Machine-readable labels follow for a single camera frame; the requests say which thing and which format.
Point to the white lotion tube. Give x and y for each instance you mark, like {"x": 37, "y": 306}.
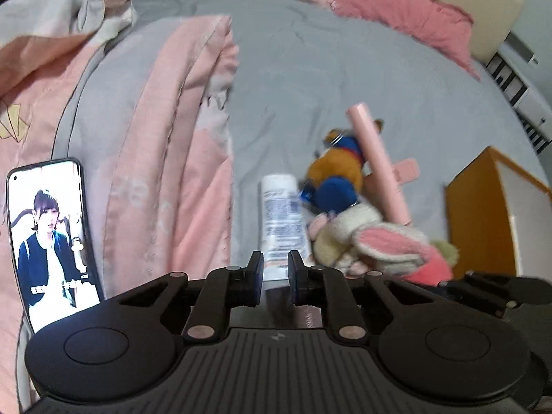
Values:
{"x": 280, "y": 215}

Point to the grey wall control panel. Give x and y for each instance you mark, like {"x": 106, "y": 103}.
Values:
{"x": 524, "y": 51}

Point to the pink selfie stick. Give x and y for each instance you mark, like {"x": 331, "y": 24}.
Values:
{"x": 371, "y": 146}

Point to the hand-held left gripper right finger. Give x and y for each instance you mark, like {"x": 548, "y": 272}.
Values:
{"x": 294, "y": 278}

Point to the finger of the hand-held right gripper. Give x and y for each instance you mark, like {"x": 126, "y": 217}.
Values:
{"x": 509, "y": 291}

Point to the dark pink pillow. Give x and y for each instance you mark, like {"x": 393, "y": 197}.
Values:
{"x": 388, "y": 8}

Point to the orange cardboard box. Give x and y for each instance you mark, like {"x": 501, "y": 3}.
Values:
{"x": 474, "y": 207}

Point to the cream padded headboard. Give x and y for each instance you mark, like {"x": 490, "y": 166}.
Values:
{"x": 483, "y": 4}

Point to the white black nightstand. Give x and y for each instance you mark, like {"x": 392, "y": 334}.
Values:
{"x": 534, "y": 103}

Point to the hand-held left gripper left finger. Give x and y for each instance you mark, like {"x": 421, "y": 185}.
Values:
{"x": 258, "y": 278}

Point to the pink grey quilt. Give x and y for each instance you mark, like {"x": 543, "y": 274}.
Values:
{"x": 172, "y": 138}

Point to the black smartphone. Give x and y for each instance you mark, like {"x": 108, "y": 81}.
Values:
{"x": 51, "y": 241}

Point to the crocheted rabbit plush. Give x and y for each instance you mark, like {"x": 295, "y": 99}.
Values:
{"x": 340, "y": 233}

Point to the pink fluffy peach plush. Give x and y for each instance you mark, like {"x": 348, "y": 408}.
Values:
{"x": 431, "y": 269}

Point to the white pink garment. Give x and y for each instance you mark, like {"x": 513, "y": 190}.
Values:
{"x": 51, "y": 13}

